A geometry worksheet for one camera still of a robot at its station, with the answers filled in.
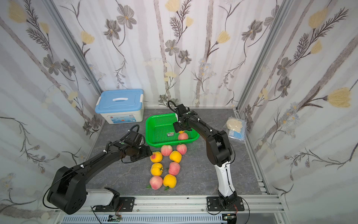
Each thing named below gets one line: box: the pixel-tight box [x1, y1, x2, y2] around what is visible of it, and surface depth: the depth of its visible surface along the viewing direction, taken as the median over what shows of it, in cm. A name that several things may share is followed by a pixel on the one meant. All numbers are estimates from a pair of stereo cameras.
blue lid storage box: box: [95, 88, 145, 125], surface depth 105 cm
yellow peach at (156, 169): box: [150, 162, 164, 176], surface depth 83 cm
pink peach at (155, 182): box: [149, 175, 164, 190], surface depth 78 cm
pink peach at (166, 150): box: [160, 144, 173, 157], surface depth 91 cm
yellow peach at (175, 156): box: [169, 150, 183, 164], surface depth 89 cm
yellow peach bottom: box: [163, 174, 177, 189], surface depth 80 cm
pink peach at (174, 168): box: [168, 161, 181, 176], surface depth 83 cm
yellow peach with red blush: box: [150, 151, 163, 163], surface depth 88 cm
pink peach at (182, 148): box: [176, 143, 188, 155], surface depth 92 cm
